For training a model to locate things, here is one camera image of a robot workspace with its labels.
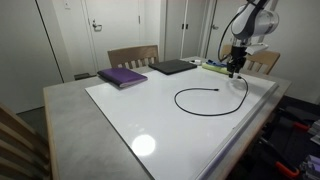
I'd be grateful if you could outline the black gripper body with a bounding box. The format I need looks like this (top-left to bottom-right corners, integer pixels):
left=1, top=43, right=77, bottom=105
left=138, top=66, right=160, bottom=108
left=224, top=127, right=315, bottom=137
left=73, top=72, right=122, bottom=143
left=229, top=45, right=247, bottom=66

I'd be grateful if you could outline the black usb cable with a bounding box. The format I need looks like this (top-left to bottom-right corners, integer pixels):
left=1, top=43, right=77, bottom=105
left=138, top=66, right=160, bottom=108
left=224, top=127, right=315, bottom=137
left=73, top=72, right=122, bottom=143
left=173, top=75, right=250, bottom=117

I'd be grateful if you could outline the blue cloth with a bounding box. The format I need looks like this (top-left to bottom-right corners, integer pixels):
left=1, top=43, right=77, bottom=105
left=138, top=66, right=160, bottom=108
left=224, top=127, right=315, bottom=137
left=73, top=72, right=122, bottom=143
left=205, top=59, right=231, bottom=69

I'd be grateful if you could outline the wooden chair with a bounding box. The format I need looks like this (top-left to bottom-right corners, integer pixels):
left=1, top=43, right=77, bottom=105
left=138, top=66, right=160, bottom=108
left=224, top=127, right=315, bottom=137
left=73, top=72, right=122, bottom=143
left=218, top=44, right=281, bottom=76
left=107, top=44, right=160, bottom=70
left=0, top=101, right=53, bottom=180

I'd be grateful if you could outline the white closet door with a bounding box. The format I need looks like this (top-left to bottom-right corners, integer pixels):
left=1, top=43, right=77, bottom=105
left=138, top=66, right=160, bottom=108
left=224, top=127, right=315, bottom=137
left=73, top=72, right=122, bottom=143
left=183, top=0, right=208, bottom=60
left=164, top=0, right=185, bottom=62

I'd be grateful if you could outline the black laptop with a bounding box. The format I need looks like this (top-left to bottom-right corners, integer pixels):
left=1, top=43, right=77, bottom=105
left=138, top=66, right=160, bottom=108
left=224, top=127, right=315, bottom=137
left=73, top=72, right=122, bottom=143
left=148, top=58, right=198, bottom=76

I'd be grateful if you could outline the large whiteboard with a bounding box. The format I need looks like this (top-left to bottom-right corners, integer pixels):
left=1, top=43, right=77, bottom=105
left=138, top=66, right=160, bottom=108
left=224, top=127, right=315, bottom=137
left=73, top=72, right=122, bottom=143
left=84, top=63, right=279, bottom=180

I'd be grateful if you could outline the purple notebook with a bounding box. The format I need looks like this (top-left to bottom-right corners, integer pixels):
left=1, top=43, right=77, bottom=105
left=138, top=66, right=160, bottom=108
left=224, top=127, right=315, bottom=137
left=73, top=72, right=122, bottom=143
left=97, top=67, right=149, bottom=89

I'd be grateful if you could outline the dark floor vent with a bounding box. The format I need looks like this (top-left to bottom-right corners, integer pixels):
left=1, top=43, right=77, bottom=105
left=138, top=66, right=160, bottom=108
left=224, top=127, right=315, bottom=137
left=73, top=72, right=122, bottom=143
left=73, top=72, right=98, bottom=81

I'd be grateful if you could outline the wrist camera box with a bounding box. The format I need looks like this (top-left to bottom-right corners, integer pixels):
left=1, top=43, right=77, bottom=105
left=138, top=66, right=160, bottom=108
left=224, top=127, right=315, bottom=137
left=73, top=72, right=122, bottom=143
left=244, top=42, right=270, bottom=56

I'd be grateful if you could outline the orange handled bar clamp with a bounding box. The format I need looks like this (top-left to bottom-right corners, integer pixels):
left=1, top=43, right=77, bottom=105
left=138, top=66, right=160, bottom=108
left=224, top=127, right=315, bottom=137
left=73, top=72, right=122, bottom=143
left=258, top=136, right=301, bottom=180
left=278, top=108, right=313, bottom=132

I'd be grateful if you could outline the white door with lever handle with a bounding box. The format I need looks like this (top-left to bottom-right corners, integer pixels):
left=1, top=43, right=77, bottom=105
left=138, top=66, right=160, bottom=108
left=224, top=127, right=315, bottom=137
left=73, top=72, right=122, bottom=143
left=84, top=0, right=141, bottom=73

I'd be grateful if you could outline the aluminium extrusion rail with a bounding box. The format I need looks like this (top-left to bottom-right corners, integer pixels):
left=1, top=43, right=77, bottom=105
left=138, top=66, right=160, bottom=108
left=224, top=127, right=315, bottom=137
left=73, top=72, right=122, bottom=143
left=299, top=154, right=320, bottom=180

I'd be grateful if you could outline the metal door lever handle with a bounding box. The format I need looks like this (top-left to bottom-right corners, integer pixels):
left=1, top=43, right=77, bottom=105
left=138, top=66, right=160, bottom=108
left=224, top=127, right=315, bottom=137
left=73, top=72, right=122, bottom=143
left=91, top=19, right=103, bottom=33

